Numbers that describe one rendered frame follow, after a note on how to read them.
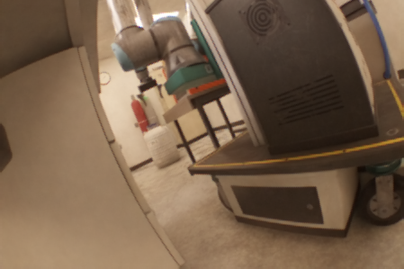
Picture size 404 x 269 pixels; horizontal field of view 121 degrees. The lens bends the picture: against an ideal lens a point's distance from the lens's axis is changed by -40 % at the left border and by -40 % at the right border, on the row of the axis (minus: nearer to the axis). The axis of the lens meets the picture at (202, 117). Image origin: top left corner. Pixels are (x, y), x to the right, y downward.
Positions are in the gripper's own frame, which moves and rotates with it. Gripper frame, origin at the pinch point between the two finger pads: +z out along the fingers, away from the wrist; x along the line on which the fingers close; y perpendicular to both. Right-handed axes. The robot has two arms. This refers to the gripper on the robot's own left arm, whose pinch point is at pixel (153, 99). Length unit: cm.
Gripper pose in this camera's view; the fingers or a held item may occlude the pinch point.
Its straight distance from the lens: 135.0
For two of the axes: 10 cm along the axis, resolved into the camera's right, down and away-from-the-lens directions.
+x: -7.6, 4.7, -4.5
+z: 2.9, 8.6, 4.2
